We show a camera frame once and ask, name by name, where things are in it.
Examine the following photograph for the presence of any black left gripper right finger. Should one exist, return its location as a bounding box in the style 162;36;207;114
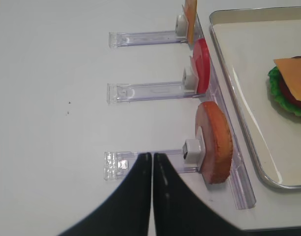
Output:
153;153;245;236

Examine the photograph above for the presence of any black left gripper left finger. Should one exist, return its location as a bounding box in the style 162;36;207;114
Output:
61;153;152;236

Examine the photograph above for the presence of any clear tomato pusher track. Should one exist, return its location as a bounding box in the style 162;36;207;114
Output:
107;66;202;105

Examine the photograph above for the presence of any upright red tomato slice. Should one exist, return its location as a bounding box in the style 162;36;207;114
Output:
191;38;211;94

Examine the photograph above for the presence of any stacked green lettuce leaf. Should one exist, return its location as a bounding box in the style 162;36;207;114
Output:
268;66;301;117

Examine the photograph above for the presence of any stacked tomato slice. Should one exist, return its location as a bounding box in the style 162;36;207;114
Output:
279;78;301;109

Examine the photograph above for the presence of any clear cheese pusher track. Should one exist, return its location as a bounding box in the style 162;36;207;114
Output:
109;15;189;48

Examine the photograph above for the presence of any stacked cheese slice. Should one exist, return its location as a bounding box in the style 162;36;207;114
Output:
274;58;301;101

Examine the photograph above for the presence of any upright cheese slice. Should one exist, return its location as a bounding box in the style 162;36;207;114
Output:
183;0;197;45

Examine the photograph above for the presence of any clear bun pusher track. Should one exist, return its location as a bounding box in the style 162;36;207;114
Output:
104;138;206;180

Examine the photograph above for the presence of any upright bottom bun slice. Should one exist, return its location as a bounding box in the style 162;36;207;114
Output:
195;101;233;184

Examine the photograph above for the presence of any white metal serving tray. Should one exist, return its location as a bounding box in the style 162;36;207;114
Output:
210;6;301;189

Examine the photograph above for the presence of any left clear acrylic rail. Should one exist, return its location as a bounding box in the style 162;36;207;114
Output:
192;18;256;209

